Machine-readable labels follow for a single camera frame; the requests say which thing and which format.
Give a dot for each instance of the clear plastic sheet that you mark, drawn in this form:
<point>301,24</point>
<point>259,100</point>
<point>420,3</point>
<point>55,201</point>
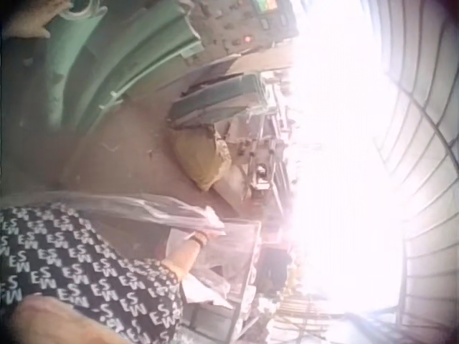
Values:
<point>118,205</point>

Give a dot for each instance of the metal machine frame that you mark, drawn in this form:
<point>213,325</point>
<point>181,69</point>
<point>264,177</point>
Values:
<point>267,143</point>

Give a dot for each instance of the green machine housing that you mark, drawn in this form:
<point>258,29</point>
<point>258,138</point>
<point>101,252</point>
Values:
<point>107,61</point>

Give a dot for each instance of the yellow sack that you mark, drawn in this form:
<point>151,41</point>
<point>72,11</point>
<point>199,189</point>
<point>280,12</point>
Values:
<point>202,159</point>

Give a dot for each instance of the metal window grille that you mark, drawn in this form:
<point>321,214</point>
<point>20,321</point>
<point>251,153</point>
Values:
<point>423,150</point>

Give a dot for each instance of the person's left hand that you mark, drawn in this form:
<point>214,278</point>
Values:
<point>27,19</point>

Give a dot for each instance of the person's right hand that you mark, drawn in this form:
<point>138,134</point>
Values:
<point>211,233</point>

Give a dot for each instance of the stack of green boards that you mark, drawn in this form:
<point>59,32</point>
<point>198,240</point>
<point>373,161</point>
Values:
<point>218,98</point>

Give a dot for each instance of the grey machine control panel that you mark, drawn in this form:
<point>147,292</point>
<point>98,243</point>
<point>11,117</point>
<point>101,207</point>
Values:
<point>236,25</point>

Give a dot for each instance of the white sack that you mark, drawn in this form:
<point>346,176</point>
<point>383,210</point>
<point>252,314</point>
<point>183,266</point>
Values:
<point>233,186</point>

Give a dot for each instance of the clear plastic tube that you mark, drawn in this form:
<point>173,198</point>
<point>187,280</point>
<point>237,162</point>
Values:
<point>80,10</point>

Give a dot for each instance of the black wrist band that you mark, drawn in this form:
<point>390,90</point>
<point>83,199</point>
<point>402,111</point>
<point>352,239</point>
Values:
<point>199,238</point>

